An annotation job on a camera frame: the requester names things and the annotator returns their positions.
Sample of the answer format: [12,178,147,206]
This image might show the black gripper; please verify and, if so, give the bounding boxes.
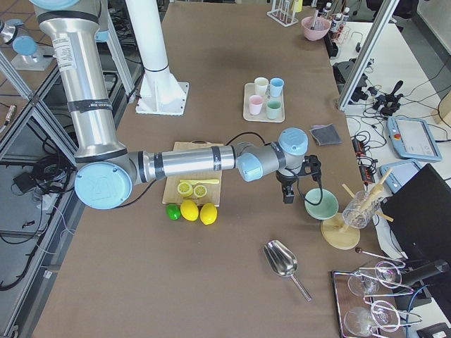
[276,155,321,204]

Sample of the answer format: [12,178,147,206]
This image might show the green cup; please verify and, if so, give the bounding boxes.
[266,99,281,120]

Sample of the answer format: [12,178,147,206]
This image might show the pink cup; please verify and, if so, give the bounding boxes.
[248,94,264,115]

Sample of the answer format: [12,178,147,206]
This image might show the blue cup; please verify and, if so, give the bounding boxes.
[269,77,285,98]

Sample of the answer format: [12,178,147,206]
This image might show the cream white cup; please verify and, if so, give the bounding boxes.
[254,77,269,96]

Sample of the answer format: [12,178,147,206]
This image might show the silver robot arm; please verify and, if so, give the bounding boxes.
[34,1,321,210]

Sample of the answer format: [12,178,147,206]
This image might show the cream rabbit tray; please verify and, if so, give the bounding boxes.
[242,82,285,123]

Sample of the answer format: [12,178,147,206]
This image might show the grey cloth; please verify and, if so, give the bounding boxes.
[310,123,342,146]

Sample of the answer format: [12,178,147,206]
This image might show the green bowl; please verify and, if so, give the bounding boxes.
[304,188,339,220]

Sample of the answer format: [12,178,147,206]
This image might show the clear glass tumbler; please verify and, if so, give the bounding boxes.
[342,191,381,229]

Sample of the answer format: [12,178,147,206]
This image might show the wooden cup stand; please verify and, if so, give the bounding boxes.
[321,169,394,250]

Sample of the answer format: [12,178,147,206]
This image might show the metal scoop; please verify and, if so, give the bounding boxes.
[263,239,312,302]

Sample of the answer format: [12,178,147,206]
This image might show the wooden cutting board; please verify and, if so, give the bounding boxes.
[161,140,226,207]

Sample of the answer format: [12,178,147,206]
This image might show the teach pendant tablet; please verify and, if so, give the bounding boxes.
[387,116,443,162]

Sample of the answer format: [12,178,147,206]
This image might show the yellow lemon lower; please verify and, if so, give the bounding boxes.
[199,203,218,225]

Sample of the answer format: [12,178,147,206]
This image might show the yellow lemon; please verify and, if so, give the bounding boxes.
[199,203,218,225]
[180,199,199,221]

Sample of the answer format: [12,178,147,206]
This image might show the lemon slice lower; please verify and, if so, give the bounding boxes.
[193,184,208,199]

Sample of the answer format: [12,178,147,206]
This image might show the lemon slice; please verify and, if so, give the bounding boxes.
[177,182,193,197]
[193,184,208,199]

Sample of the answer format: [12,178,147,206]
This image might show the black monitor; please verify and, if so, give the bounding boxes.
[382,164,450,262]

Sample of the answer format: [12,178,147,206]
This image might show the yellow plastic knife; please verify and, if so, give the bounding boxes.
[179,179,220,185]

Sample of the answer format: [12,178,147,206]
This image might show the lemon slice upper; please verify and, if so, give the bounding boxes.
[177,182,193,197]

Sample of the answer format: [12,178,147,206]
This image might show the yellow lemon upper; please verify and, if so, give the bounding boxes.
[180,199,199,221]

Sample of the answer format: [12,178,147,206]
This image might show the pink mixing bowl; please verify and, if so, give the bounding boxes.
[301,16,330,41]

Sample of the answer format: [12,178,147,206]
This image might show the wine glass rack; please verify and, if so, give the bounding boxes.
[331,261,422,337]

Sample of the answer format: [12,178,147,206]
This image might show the green lime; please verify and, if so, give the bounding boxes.
[166,204,181,220]

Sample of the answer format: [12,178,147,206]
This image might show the white wire rack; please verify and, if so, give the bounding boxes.
[266,0,303,27]

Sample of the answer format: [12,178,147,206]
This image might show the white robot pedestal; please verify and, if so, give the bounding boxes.
[126,0,189,116]

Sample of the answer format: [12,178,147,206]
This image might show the aluminium frame post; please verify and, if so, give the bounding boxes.
[337,0,399,112]

